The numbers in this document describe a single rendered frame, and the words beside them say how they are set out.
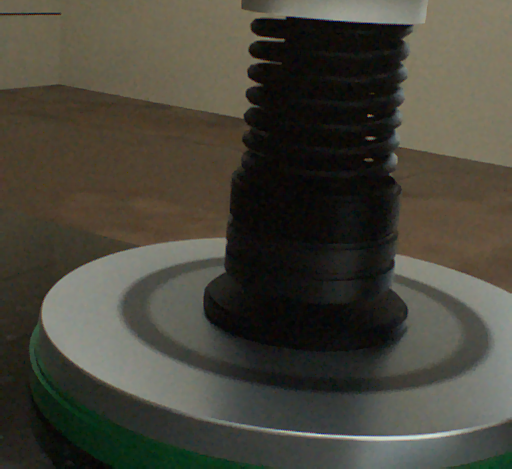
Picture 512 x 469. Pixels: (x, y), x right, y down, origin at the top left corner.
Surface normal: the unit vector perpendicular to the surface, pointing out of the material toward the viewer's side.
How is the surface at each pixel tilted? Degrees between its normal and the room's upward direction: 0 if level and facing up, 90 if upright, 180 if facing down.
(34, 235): 0
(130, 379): 0
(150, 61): 90
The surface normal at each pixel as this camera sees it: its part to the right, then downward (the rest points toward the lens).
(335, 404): 0.07, -0.97
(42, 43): 0.83, 0.20
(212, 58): -0.55, 0.17
